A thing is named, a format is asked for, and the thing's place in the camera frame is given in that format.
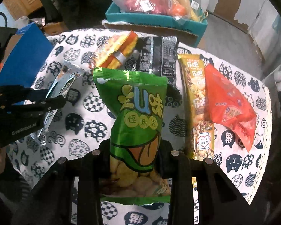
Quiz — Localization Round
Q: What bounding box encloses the silver blue snack packet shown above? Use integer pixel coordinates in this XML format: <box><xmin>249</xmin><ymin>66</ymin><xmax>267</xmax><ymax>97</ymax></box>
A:
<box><xmin>30</xmin><ymin>61</ymin><xmax>84</xmax><ymax>146</ymax></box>

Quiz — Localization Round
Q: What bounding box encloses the green bean snack bag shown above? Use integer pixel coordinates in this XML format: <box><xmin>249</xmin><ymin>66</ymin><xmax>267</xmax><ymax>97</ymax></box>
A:
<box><xmin>93</xmin><ymin>67</ymin><xmax>170</xmax><ymax>205</ymax></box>

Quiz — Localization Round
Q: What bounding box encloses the blue cardboard box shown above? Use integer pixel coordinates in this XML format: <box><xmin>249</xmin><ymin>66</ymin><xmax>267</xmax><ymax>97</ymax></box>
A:
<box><xmin>0</xmin><ymin>23</ymin><xmax>53</xmax><ymax>87</ymax></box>

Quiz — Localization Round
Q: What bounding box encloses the cat pattern table cloth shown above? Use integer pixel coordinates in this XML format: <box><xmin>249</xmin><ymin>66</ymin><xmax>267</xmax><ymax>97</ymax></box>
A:
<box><xmin>5</xmin><ymin>27</ymin><xmax>274</xmax><ymax>225</ymax></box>

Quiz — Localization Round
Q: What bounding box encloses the red snack bag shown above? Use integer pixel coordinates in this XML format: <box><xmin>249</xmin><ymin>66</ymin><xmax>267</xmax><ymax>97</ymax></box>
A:
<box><xmin>205</xmin><ymin>65</ymin><xmax>256</xmax><ymax>151</ymax></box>

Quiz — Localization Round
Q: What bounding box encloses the black hanging coat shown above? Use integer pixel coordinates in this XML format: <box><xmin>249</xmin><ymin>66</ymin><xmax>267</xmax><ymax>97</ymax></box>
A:
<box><xmin>40</xmin><ymin>0</ymin><xmax>112</xmax><ymax>30</ymax></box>

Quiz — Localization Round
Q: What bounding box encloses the orange noodle snack bag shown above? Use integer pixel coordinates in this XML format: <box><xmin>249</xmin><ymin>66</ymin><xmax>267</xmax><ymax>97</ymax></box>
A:
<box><xmin>89</xmin><ymin>31</ymin><xmax>138</xmax><ymax>70</ymax></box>

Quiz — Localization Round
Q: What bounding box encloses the teal tray box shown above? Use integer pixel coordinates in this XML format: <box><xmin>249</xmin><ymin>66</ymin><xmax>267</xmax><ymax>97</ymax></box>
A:
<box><xmin>105</xmin><ymin>3</ymin><xmax>208</xmax><ymax>39</ymax></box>

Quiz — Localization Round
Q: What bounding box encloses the black snack bag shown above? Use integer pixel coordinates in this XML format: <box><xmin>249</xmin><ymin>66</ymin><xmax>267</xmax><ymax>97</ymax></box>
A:
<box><xmin>135</xmin><ymin>36</ymin><xmax>178</xmax><ymax>86</ymax></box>

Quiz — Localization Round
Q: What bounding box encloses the brown cardboard box under tray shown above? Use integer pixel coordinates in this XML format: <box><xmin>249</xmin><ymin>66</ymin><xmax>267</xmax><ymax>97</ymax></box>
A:
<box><xmin>101</xmin><ymin>19</ymin><xmax>200</xmax><ymax>47</ymax></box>

